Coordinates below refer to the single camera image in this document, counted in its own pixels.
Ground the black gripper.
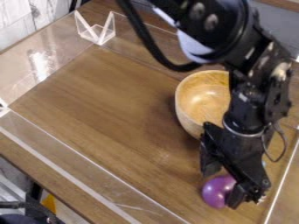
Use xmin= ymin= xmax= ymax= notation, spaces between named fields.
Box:
xmin=201 ymin=122 xmax=271 ymax=209

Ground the purple toy eggplant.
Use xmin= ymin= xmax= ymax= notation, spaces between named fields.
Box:
xmin=202 ymin=175 xmax=237 ymax=209

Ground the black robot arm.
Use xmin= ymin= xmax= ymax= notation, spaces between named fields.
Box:
xmin=150 ymin=0 xmax=293 ymax=208

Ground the brown wooden bowl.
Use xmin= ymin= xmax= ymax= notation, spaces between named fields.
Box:
xmin=175 ymin=70 xmax=230 ymax=139

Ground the clear acrylic tray wall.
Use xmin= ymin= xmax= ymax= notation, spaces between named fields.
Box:
xmin=0 ymin=10 xmax=299 ymax=224

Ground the clear acrylic corner bracket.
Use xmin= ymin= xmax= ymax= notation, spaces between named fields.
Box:
xmin=74 ymin=11 xmax=117 ymax=46

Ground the black cable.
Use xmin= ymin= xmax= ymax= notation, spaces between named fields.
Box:
xmin=117 ymin=0 xmax=203 ymax=73

